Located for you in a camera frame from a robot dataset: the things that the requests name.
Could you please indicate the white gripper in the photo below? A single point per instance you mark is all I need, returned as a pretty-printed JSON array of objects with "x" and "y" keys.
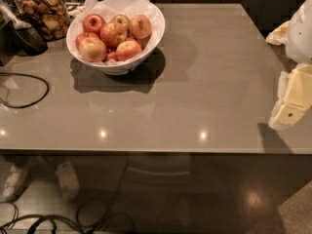
[{"x": 301, "y": 36}]

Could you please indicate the small red apple bottom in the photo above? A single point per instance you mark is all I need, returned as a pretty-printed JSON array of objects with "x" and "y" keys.
[{"x": 111, "y": 56}]

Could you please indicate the yellowish apple front left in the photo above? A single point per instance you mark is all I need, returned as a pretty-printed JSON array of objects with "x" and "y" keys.
[{"x": 92, "y": 49}]

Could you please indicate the right white shoe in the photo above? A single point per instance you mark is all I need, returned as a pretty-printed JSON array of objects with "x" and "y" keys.
[{"x": 67, "y": 180}]

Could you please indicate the white shoe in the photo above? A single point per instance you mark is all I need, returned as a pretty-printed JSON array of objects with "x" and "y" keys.
[
  {"x": 67, "y": 180},
  {"x": 16, "y": 180}
]

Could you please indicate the glass jar of dried chips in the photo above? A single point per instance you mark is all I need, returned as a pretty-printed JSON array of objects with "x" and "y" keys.
[{"x": 51, "y": 16}]

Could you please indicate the left white shoe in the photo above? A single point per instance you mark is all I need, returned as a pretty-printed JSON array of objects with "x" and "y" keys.
[{"x": 16, "y": 180}]

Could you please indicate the black appliance with white handle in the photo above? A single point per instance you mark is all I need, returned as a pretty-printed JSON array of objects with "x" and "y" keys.
[{"x": 25, "y": 34}]

